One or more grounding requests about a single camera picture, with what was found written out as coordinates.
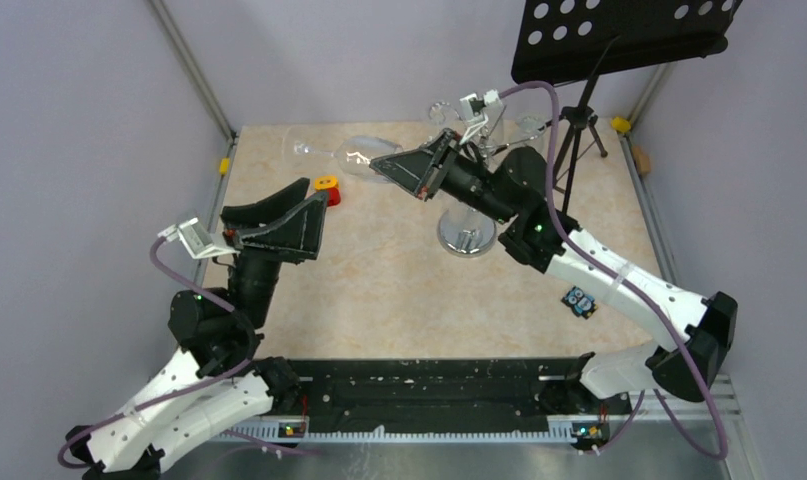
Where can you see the back left hanging glass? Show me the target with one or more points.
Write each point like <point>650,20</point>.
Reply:
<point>441,115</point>

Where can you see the hanging glass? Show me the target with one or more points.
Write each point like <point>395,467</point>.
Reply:
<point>441,115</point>
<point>530,131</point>

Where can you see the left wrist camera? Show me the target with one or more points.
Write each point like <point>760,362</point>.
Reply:
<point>198,242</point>

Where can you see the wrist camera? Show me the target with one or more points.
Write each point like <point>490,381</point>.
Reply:
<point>198,242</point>
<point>479,111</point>

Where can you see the chrome wine glass rack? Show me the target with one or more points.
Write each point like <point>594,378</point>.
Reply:
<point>461,229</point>

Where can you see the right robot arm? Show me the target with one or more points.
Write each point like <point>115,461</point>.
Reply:
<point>691,333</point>

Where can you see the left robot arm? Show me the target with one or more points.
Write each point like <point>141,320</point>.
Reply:
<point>213,380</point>

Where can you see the yellow corner clip right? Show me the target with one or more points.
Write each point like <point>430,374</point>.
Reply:
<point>621,125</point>

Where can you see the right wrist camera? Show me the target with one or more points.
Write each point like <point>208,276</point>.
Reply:
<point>479,111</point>

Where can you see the red and yellow block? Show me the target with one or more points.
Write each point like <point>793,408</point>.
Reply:
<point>331,186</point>

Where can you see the black music stand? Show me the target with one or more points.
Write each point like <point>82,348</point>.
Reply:
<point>561,42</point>

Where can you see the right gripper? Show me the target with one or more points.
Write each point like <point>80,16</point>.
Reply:
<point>410,170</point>

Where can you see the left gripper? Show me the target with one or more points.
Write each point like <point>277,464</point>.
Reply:
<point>298,234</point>

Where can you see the right hanging glass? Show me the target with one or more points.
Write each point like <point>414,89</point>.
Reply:
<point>530,131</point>

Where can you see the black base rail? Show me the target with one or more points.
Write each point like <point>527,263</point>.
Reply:
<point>429,398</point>

